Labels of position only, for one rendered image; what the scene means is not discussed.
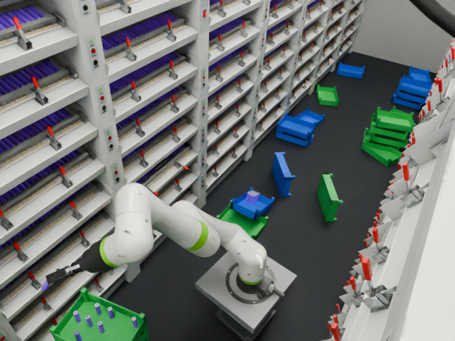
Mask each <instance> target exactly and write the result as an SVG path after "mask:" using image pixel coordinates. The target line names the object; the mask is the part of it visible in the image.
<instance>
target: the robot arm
mask: <svg viewBox="0 0 455 341"><path fill-rule="evenodd" d="M115 213H116V221H115V229H114V233H113V234H112V235H109V236H108V237H105V238H104V239H102V238H101V237H99V240H98V241H97V242H95V243H93V244H92V245H91V246H90V248H89V249H86V251H84V253H83V255H82V257H81V258H80V259H78V260H77V261H75V262H73V263H71V265H66V266H65V267H64V268H62V269H60V268H59V269H56V271H54V272H53V273H50V274H49V275H46V279H47V283H48V285H49V284H51V283H54V282H57V281H60V280H61V279H64V278H66V277H69V276H71V277H72V276H74V274H76V273H79V272H83V271H88V272H90V273H97V272H105V273H106V272H107V271H109V272H110V275H111V276H112V275H114V272H113V269H116V268H117V267H119V266H121V265H124V264H127V263H137V262H139V261H142V260H143V259H145V258H146V257H147V256H148V255H149V254H150V253H151V251H152V249H153V245H154V238H153V232H152V229H154V230H156V231H158V232H160V233H162V234H163V235H165V236H167V237H168V238H170V239H172V240H173V241H174V242H176V243H177V244H179V245H180V246H181V247H183V248H185V249H186V250H188V251H190V252H191V253H193V254H195V255H197V256H200V257H209V256H212V255H214V253H216V251H218V249H219V246H220V244H221V245H222V246H223V247H224V248H225V249H226V250H227V251H228V252H229V253H230V255H231V256H232V257H233V258H234V259H235V260H236V262H237V263H238V274H237V276H236V284H237V286H238V288H239V289H240V290H241V291H243V292H244V293H247V294H257V298H259V299H262V298H264V296H266V295H268V296H269V294H268V292H271V293H272V292H274V293H275V294H277V295H279V296H280V297H281V298H284V297H285V296H286V295H285V294H284V293H282V292H281V291H279V290H277V289H276V286H275V285H274V282H273V281H272V280H271V279H269V278H268V277H266V276H264V275H265V266H266V260H267V252H266V250H265V248H264V247H263V246H262V245H261V244H260V243H258V242H256V241H255V240H254V239H253V238H251V237H250V236H249V235H248V234H247V233H246V232H245V230H244V229H243V228H241V227H240V226H239V225H237V224H234V223H228V222H225V221H222V220H219V219H216V218H215V217H212V216H211V215H209V214H207V213H205V212H203V211H202V210H201V209H199V208H197V207H196V206H195V205H193V203H191V202H189V201H185V200H182V201H178V202H176V203H174V204H173V205H172V206H169V205H168V204H166V203H164V202H163V201H162V200H160V199H159V198H157V197H156V196H155V195H154V194H153V193H152V192H151V191H150V190H149V189H147V188H146V187H145V186H143V185H142V184H139V183H129V184H126V185H124V186H122V187H121V188H120V189H119V190H118V192H117V194H116V197H115Z"/></svg>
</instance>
